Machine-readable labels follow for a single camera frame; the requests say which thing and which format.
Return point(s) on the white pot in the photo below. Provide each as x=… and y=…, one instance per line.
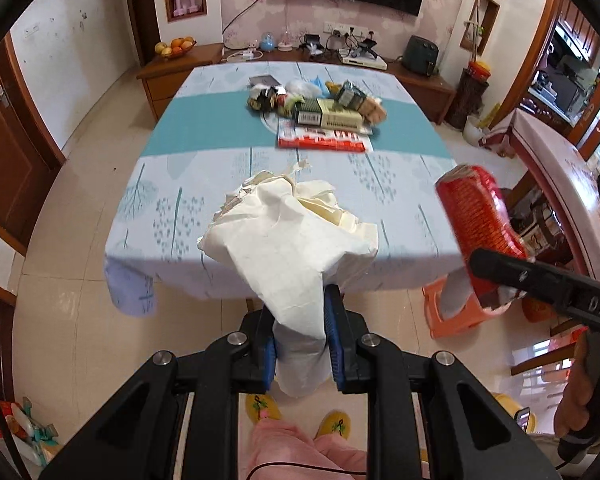
x=472, y=131

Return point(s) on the yellow left slipper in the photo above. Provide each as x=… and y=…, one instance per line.
x=262, y=407

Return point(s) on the person's leg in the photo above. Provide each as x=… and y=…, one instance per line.
x=342, y=460
x=280, y=447

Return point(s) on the sofa with pink cover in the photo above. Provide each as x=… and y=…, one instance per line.
x=555, y=160

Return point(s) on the cream cloth bag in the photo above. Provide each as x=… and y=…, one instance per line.
x=280, y=250

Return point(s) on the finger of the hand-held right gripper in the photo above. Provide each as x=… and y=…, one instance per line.
x=530, y=275

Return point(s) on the brown snack packet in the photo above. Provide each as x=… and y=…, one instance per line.
x=374, y=111

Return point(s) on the dark green small box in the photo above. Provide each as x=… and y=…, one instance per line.
x=351, y=94

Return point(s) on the blue round gadget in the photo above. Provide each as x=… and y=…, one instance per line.
x=267, y=42

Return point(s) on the person's left leg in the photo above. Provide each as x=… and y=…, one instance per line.
x=280, y=447

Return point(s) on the green and white carton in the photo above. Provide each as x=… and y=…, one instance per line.
x=330, y=116

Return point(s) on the orange plastic stool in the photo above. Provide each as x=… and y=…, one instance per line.
x=435, y=315

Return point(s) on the bowl of fruit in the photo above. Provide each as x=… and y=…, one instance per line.
x=176, y=47

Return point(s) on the black air fryer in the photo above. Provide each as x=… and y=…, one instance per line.
x=420, y=54

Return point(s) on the grey flat box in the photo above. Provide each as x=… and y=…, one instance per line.
x=263, y=80

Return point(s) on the dark wicker stand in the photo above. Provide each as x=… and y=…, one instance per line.
x=465, y=100

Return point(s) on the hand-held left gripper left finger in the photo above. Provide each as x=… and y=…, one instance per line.
x=269, y=366

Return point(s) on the brown wooden door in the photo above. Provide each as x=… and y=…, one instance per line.
x=10, y=160

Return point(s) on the person's right leg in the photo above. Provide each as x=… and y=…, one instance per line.
x=342, y=460

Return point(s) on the yellow slipper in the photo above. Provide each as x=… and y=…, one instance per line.
x=332, y=425
x=262, y=407

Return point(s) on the blue tree-print tablecloth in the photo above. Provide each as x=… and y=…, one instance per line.
x=205, y=135

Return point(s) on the colourful toys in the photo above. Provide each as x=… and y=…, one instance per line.
x=25, y=432

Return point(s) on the wooden television cabinet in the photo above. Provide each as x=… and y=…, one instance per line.
x=165, y=80

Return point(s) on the pink dumbbells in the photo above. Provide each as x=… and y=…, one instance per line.
x=185, y=1

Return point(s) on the red and white flat box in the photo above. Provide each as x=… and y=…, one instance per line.
x=325, y=140

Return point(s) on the red snack packet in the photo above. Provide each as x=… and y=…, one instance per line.
x=475, y=210

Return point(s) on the black yellow snack wrapper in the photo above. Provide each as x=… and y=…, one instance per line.
x=264, y=99

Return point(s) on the white set-top box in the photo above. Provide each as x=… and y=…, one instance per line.
x=364, y=61

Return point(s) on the clear plastic bag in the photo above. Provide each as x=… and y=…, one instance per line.
x=302, y=87

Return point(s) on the person's right hand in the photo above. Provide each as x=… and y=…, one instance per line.
x=572, y=400

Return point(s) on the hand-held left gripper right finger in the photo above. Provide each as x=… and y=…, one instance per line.
x=332, y=341

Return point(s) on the yellow right slipper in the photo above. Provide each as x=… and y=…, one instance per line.
x=332, y=425

